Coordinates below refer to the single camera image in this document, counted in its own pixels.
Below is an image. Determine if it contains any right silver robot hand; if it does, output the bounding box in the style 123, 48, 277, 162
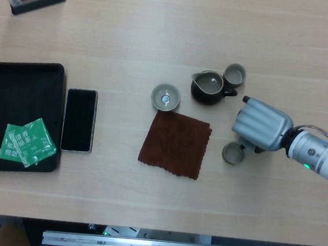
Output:
229, 96, 297, 157

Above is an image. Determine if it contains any grey-green teacup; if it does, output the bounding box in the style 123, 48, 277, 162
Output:
220, 140, 248, 166
222, 62, 249, 90

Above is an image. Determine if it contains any black pitcher with spout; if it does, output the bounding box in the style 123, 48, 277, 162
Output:
189, 68, 240, 108

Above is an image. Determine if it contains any brown tea cloth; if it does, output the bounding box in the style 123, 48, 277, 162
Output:
136, 108, 214, 182

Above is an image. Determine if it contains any flower-shaped grey-green bowl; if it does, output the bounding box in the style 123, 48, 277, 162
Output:
149, 82, 183, 113

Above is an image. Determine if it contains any black smartphone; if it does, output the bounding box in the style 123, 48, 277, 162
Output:
60, 87, 99, 154

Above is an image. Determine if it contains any green tea packet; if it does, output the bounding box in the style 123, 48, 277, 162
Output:
10, 115, 60, 171
0, 123, 28, 163

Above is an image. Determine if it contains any black plastic tray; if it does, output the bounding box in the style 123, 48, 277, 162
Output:
0, 57, 69, 179

